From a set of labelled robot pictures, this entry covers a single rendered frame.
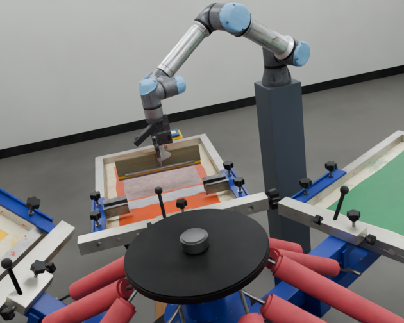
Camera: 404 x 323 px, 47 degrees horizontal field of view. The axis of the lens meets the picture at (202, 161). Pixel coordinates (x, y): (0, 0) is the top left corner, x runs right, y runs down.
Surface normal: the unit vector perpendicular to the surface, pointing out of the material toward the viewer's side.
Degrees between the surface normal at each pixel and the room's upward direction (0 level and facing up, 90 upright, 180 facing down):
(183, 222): 0
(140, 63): 90
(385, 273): 0
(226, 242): 0
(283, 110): 90
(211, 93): 90
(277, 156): 90
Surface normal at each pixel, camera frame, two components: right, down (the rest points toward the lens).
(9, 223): 0.37, -0.76
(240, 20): 0.45, 0.25
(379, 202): -0.14, -0.90
